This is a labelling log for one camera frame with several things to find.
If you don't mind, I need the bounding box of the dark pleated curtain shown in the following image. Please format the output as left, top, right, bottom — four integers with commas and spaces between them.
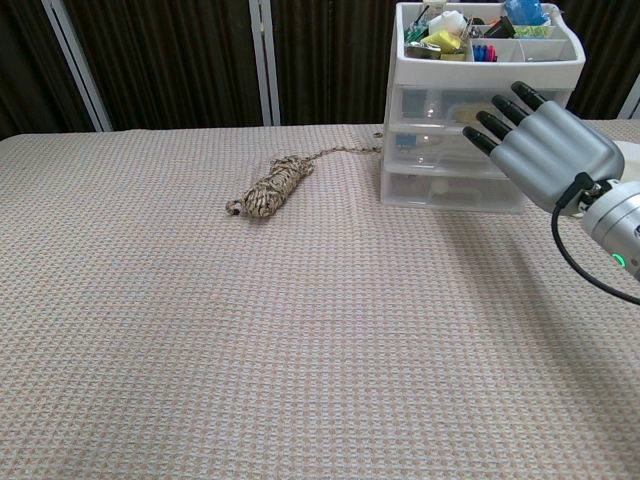
0, 0, 640, 141

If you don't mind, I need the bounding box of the white frame post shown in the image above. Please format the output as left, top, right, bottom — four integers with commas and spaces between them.
618, 74, 640, 120
248, 0, 281, 127
40, 0, 112, 133

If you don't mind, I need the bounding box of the black small object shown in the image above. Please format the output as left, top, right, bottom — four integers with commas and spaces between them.
482, 15, 516, 39

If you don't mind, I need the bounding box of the white round plate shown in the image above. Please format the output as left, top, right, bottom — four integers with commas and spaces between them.
612, 139, 640, 184

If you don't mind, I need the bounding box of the white plastic drawer unit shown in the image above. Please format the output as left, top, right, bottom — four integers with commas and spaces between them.
380, 1, 587, 215

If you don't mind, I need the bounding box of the blue plastic bag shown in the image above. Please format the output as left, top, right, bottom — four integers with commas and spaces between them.
502, 0, 551, 25

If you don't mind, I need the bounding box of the yellow folded item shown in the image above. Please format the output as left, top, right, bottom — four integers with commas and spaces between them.
419, 30, 469, 54

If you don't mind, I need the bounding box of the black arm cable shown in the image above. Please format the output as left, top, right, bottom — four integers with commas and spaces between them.
550, 172, 640, 306

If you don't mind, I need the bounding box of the clear plastic drawer with handle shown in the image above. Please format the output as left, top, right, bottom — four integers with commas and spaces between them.
394, 86, 570, 127

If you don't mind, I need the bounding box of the green printed packet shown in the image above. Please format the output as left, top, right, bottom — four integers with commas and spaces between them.
512, 24, 554, 40

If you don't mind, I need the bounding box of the beige woven tablecloth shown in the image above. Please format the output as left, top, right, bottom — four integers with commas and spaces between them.
0, 122, 640, 480

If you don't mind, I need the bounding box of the clear plastic container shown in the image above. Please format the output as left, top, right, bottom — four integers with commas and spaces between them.
384, 172, 532, 212

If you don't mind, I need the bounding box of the shiny metal tin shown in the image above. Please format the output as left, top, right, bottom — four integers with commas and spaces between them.
405, 42, 444, 60

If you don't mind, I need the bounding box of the right black grey robot hand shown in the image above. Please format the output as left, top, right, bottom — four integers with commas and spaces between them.
462, 81, 626, 217

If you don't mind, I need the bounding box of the tan braided rope bundle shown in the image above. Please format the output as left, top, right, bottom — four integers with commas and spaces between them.
225, 143, 384, 220

